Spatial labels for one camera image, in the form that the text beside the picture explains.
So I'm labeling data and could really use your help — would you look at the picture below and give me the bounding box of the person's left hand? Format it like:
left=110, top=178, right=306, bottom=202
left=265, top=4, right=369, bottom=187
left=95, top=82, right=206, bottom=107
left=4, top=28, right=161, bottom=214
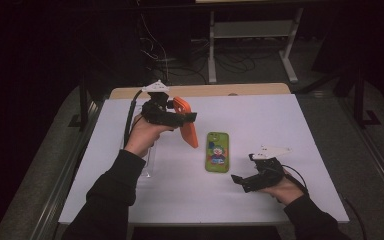
left=123, top=114, right=174, bottom=158

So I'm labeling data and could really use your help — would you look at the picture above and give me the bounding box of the tangle of floor cables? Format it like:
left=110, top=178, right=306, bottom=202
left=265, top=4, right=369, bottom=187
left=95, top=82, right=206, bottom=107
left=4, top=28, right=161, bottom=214
left=139, top=13, right=259, bottom=85

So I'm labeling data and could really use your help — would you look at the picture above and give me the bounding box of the person's right hand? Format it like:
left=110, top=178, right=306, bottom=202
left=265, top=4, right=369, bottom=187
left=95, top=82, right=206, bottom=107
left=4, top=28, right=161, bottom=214
left=263, top=171, right=305, bottom=206

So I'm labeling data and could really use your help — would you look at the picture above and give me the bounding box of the white metal stand frame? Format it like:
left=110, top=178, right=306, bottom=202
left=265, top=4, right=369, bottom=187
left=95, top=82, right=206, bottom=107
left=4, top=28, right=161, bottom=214
left=207, top=7, right=305, bottom=85

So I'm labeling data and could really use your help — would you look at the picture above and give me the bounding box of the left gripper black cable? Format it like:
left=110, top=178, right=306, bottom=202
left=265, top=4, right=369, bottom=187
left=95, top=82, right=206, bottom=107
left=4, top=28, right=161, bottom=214
left=123, top=89, right=145, bottom=148

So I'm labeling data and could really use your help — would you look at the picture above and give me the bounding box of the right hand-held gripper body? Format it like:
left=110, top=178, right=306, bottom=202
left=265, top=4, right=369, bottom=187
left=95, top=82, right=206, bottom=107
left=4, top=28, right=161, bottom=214
left=243, top=144, right=293, bottom=194

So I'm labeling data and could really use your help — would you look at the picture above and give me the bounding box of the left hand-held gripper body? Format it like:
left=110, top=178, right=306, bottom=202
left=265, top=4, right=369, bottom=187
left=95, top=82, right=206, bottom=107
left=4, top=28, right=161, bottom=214
left=141, top=79, right=181, bottom=128

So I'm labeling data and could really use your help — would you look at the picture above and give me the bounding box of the clear plastic container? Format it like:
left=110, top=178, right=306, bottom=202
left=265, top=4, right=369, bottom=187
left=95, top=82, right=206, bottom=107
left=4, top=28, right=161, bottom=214
left=139, top=103, right=158, bottom=178

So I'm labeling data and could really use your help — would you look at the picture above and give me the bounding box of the black metal stand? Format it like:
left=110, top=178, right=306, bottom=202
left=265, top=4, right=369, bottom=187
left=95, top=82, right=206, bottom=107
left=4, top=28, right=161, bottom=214
left=352, top=64, right=382, bottom=130
left=67, top=74, right=93, bottom=132

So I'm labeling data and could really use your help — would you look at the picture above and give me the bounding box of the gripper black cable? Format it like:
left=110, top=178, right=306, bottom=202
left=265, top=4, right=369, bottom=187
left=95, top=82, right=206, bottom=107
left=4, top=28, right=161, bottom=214
left=281, top=164, right=310, bottom=197
left=123, top=89, right=145, bottom=148

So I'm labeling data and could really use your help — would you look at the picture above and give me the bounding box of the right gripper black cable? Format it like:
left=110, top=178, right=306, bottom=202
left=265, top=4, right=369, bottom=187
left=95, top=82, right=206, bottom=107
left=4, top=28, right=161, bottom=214
left=281, top=164, right=310, bottom=197

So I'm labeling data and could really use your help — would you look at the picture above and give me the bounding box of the grey metal rail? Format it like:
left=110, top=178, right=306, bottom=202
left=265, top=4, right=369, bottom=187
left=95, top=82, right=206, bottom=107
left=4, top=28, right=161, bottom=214
left=29, top=99, right=105, bottom=240
left=338, top=96, right=384, bottom=209

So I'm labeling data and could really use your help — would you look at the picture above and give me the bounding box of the orange phone case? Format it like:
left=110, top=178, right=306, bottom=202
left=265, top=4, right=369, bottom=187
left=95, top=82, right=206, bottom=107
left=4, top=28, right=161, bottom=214
left=173, top=96, right=200, bottom=149

